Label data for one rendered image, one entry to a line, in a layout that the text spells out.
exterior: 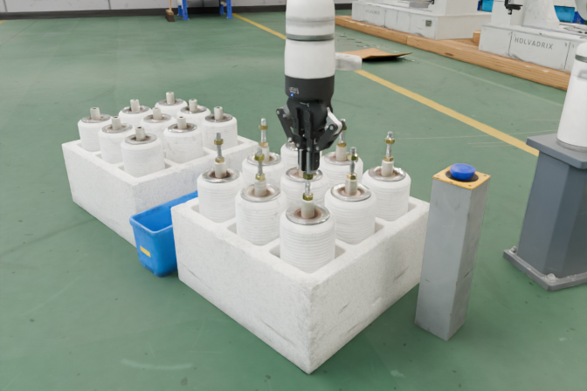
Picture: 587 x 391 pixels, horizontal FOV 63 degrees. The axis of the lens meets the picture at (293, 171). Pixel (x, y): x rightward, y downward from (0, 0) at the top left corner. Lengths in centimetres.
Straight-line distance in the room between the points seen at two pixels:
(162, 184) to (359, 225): 52
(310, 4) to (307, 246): 37
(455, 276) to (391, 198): 19
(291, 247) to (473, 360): 38
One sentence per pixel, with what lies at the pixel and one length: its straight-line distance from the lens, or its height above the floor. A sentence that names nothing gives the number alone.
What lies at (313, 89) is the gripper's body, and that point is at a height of 48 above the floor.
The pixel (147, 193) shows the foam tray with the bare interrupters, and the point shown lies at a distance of 118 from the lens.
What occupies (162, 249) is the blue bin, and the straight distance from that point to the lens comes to 109.
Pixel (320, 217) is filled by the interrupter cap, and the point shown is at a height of 25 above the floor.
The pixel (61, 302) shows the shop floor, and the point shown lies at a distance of 113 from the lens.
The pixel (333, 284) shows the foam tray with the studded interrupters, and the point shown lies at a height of 16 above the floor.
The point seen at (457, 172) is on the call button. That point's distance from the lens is 83.
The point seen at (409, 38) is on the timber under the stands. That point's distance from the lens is 430.
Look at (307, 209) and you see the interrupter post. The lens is 80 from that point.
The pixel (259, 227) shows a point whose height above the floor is 21.
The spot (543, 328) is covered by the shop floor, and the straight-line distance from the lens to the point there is 108.
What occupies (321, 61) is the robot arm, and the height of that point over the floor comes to 51.
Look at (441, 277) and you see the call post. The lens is 91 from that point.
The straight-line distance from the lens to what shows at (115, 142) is 128.
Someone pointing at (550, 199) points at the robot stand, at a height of 19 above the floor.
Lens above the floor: 64
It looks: 23 degrees down
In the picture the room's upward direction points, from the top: straight up
